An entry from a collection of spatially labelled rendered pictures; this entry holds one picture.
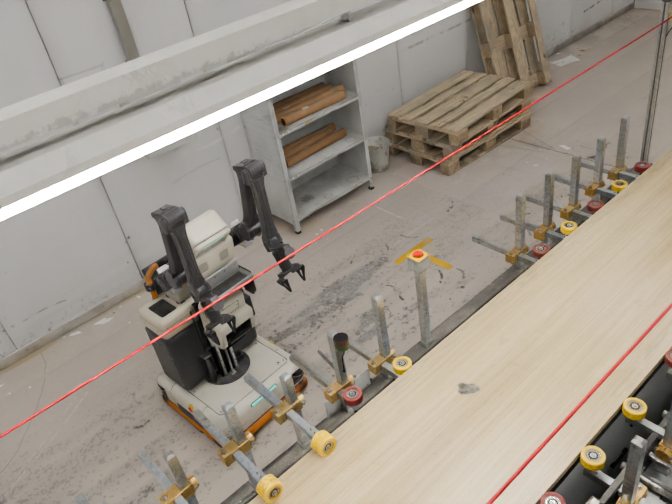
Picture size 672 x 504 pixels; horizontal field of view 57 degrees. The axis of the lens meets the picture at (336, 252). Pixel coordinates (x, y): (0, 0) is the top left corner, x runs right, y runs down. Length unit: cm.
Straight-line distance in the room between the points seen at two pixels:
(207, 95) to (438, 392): 159
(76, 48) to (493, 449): 345
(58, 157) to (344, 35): 72
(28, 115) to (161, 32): 349
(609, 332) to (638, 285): 35
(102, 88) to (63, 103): 8
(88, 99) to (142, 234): 372
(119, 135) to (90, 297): 374
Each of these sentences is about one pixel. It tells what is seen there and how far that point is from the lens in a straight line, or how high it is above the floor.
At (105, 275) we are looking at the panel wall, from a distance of 496.
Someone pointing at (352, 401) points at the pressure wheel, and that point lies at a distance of 254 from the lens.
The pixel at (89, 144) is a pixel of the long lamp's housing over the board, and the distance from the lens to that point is 128.
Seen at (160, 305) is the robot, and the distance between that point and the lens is 348.
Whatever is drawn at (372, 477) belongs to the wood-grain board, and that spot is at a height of 90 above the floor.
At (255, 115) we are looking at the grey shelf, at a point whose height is 102.
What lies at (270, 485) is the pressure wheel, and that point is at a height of 98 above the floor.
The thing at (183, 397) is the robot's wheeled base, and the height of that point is 27.
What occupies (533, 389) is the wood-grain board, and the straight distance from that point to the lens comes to 256.
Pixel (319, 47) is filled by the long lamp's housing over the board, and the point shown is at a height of 236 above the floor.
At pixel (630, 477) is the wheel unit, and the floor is 99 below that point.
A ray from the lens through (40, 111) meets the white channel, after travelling 125.
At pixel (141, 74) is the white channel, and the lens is 131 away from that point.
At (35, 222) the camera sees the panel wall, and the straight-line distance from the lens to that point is 463.
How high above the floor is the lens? 280
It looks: 35 degrees down
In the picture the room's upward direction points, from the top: 11 degrees counter-clockwise
